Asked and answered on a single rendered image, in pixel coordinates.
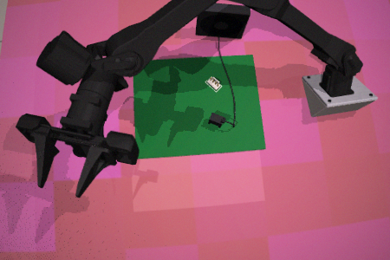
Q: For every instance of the green circuit board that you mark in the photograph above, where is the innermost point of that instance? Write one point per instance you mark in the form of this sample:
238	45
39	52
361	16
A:
174	99

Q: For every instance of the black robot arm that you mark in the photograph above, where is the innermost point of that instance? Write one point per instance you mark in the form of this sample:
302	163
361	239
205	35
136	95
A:
130	50

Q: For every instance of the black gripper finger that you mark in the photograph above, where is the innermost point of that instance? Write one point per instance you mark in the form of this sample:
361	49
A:
45	153
97	159

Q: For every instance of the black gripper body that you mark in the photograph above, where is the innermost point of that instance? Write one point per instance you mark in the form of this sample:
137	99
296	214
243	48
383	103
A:
82	126

